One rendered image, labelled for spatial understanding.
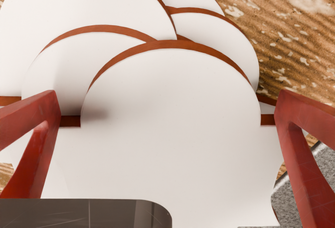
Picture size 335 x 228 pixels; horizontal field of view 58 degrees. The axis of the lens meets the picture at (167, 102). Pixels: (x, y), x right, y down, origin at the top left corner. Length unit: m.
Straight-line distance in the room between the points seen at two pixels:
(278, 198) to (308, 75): 0.15
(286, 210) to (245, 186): 0.19
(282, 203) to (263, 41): 0.19
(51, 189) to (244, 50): 0.13
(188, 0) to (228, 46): 0.03
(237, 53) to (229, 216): 0.09
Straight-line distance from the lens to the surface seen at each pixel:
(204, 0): 0.17
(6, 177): 0.30
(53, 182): 0.18
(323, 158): 0.31
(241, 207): 0.18
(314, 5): 0.20
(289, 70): 0.21
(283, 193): 0.33
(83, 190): 0.17
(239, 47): 0.16
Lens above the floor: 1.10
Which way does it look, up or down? 55 degrees down
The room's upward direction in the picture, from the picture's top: 179 degrees clockwise
